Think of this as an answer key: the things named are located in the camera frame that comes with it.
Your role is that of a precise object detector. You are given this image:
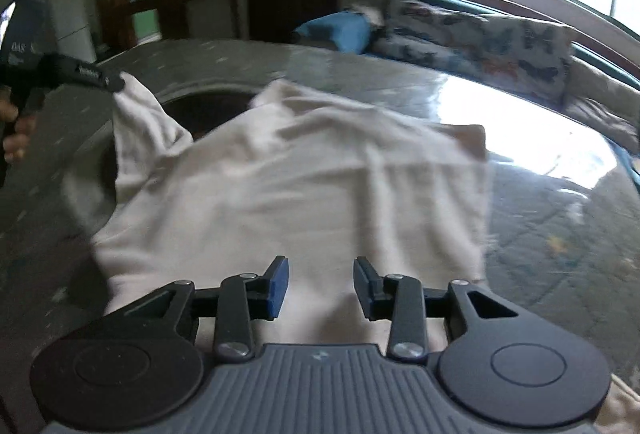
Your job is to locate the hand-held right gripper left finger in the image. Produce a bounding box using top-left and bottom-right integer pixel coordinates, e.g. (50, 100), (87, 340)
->
(105, 255), (291, 363)

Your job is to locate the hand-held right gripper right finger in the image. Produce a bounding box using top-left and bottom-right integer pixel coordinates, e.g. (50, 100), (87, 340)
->
(352, 256), (520, 360)

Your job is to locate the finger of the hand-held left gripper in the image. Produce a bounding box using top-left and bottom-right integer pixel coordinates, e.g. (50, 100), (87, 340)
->
(42, 53), (127, 94)

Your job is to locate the white towel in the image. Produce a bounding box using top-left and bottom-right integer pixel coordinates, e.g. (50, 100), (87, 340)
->
(91, 74), (640, 434)

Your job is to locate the person's left hand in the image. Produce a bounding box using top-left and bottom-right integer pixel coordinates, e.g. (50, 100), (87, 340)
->
(0, 96), (37, 166)

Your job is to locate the white refrigerator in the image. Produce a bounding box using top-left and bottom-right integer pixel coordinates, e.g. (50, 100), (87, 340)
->
(46, 0), (99, 63)

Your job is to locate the blue towel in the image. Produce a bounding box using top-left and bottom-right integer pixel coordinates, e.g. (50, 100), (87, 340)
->
(294, 11), (375, 56)

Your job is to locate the long butterfly print pillow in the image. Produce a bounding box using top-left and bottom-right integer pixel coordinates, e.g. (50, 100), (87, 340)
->
(372, 0), (490, 65)

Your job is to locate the small white cloth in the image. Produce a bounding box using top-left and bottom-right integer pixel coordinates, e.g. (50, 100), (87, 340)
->
(349, 3), (387, 29)

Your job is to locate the square butterfly print pillow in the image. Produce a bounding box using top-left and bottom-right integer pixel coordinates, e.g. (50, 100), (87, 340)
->
(475, 18), (577, 109)

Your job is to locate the beige pillow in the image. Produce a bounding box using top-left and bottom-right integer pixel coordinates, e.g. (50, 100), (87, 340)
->
(562, 58), (640, 156)

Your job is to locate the teal sofa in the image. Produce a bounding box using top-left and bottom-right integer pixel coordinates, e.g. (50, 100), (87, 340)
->
(294, 0), (640, 177)

